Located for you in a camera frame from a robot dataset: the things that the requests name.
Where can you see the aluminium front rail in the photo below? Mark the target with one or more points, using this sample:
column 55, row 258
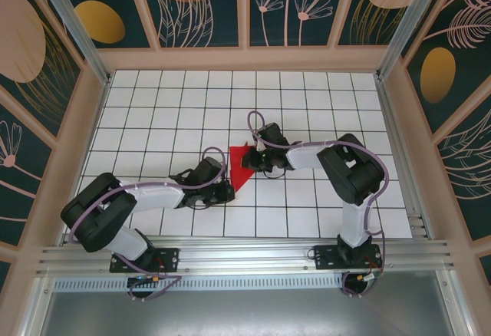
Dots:
column 245, row 253

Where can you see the small board with yellow connector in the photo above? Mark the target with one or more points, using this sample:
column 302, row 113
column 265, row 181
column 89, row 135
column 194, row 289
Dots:
column 366, row 277
column 147, row 279

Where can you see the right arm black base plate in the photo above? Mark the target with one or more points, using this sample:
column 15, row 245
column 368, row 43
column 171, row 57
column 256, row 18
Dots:
column 326, row 257

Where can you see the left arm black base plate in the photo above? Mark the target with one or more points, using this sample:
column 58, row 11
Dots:
column 165, row 259

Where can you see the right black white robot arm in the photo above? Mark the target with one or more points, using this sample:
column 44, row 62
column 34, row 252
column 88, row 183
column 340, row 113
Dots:
column 353, row 175

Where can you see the grey metal sheet panel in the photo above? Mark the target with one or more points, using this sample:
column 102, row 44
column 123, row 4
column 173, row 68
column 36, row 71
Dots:
column 245, row 313

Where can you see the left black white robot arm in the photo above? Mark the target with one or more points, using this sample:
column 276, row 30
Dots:
column 96, row 221

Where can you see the aluminium corner post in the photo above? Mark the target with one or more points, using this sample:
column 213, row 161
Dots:
column 76, row 29
column 406, row 25

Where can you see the red cloth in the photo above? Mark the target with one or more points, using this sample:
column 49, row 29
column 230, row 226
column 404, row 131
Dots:
column 237, row 167

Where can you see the aluminium side rail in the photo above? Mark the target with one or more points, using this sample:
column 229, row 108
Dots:
column 406, row 167

